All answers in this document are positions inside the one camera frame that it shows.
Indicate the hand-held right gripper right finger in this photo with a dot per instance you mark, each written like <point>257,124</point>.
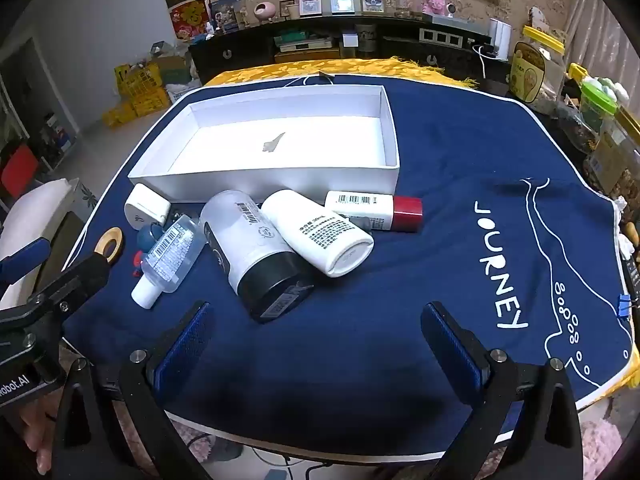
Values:
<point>455,345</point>

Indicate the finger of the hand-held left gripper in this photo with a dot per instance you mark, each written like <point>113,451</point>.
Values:
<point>75,277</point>
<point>25,260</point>

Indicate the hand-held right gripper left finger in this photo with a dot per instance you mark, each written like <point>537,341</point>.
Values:
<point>185,345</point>

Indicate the blue-headed toy figure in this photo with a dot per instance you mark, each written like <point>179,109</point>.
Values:
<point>149,236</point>

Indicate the clear sanitizer bottle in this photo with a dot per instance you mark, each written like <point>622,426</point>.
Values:
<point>170,255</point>

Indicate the white case with grey band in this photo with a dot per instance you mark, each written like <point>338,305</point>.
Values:
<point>145,205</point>

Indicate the frosted jar with black lid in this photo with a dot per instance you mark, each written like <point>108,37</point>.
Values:
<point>255,255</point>

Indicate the white tube with red cap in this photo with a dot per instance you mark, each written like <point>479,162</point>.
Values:
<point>360,205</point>

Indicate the white squeeze bottle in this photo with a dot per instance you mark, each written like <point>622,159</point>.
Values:
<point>320,235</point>

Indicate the white cardboard box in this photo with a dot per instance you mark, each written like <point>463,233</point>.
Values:
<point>225,145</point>

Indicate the person's left hand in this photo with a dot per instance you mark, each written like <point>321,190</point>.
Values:
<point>34,435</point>

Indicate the white cushioned stool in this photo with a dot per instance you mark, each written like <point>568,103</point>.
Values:
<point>30,220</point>

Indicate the navy printed cloth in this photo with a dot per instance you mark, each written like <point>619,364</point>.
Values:
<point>400,285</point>

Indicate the leaf-patterned box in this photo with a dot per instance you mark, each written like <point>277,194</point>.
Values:
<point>87,195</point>

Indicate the red chair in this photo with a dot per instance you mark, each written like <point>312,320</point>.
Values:
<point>17,170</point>

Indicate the storage shelf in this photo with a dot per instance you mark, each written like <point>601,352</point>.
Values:
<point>55,132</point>

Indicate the yellow plastic crate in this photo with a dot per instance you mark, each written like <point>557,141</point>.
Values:
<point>150,102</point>
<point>117,114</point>
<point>137,80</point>

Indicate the blue binder clip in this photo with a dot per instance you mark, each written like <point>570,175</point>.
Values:
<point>622,305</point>

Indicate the pink fuzzy garment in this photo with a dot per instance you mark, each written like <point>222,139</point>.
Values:
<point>600,447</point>

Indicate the green-lidded jar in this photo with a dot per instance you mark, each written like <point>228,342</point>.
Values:
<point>592,110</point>

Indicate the red festive poster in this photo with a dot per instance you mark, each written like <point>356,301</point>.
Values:
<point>187,20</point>

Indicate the black TV cabinet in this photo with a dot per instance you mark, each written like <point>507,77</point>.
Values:
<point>240,50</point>

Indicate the yellow-lidded snack container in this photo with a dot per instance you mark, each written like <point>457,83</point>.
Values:
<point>537,67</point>

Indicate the blue boxed figurine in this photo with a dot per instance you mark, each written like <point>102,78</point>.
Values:
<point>227,14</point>

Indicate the grey socket panel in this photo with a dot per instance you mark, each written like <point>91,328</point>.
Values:
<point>440,36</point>

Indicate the white router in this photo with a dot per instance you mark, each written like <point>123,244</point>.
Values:
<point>500,35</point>

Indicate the brown wooden box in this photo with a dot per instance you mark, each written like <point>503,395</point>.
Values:
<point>307,55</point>

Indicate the printed mug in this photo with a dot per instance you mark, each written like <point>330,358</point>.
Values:
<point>367,35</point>

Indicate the white cube box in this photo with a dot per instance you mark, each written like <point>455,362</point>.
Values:
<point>350,39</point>

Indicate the stack of green books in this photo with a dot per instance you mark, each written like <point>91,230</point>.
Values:
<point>295,37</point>

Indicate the pink round ornament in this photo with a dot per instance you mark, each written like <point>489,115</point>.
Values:
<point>264,11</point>

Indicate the white cup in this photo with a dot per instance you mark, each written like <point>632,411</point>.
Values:
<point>291,11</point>

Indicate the pink plush toy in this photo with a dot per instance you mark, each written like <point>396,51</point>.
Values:
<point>434,0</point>

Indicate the striped curtain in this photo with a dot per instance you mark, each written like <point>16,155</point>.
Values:
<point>595,25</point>

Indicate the white security camera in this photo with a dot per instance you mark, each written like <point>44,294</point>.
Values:
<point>451,10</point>

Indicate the dark small photo frame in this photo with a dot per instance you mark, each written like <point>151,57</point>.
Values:
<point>282,9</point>

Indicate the wooden photo frame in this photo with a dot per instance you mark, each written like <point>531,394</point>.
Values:
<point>371,2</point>

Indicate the silver photo frame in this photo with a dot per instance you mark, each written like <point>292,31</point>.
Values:
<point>342,4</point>

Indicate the pink photo frame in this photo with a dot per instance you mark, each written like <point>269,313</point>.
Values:
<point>310,6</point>

